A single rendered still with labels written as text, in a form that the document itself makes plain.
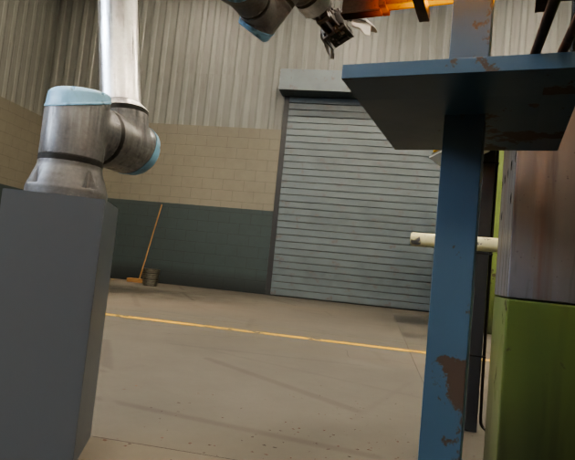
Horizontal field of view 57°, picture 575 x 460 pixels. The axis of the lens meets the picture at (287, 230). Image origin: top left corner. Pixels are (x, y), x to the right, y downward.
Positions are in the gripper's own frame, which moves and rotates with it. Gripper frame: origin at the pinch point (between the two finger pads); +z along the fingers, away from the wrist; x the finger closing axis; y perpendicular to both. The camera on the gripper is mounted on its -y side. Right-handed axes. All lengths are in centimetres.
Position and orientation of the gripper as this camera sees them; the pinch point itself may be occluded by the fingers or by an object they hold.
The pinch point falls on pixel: (354, 44)
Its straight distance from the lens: 168.3
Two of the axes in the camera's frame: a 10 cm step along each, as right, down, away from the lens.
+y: 1.1, 8.7, -4.8
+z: 5.9, 3.3, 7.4
